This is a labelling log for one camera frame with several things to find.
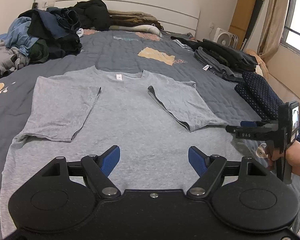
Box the grey printed quilt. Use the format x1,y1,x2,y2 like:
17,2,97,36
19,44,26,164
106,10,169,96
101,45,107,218
0,29,300,240

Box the stack of folded dark clothes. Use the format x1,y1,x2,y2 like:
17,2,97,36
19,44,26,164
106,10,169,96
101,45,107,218
170,35,260,83

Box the tan cushion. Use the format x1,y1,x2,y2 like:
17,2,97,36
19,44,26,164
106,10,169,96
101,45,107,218
244,49,268,77

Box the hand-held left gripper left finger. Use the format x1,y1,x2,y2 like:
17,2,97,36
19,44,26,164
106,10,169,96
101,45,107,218
39,145,121,200

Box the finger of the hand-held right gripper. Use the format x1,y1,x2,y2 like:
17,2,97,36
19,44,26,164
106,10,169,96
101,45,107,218
225,124,280,141
240,120,278,128

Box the grey t-shirt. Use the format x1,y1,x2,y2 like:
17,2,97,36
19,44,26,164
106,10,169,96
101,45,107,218
0,65,300,240

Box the pile of unfolded clothes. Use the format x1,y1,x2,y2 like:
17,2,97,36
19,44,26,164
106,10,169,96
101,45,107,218
0,8,83,80

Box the white box fan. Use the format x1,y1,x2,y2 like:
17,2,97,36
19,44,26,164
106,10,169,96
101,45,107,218
214,27,238,48

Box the black flat board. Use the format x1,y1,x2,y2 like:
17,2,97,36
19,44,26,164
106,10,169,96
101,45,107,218
242,0,266,52

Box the folded olive brown blankets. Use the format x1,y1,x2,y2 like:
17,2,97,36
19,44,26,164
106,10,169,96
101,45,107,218
107,9,165,30

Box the brown cardboard sheet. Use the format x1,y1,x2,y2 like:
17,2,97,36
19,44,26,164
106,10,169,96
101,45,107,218
229,0,261,40

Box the beige curtain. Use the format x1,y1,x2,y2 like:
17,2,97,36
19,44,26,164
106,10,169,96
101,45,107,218
257,0,295,63

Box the cream bolster pillow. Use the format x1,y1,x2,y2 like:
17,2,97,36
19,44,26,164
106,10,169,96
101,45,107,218
109,24,163,37

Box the black puffy jacket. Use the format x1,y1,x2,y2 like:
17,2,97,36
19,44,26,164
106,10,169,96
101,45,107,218
72,0,112,30

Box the navy dotted garment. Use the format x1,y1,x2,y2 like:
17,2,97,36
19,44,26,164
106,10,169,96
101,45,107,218
234,72,300,148

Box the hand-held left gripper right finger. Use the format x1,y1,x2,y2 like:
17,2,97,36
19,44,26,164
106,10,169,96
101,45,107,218
186,146,271,200

